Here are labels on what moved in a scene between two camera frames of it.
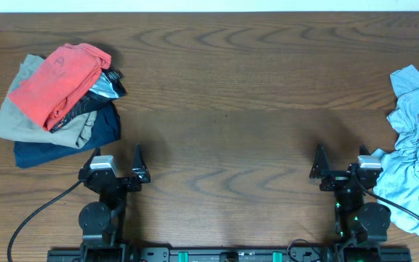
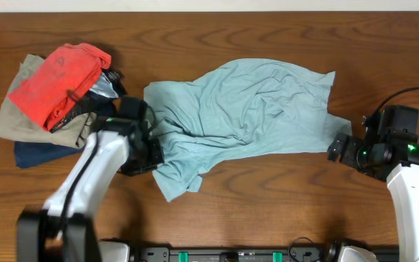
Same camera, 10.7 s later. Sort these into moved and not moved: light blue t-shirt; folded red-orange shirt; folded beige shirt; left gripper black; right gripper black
Moved: right gripper black; light blue t-shirt; left gripper black
Not moved: folded red-orange shirt; folded beige shirt
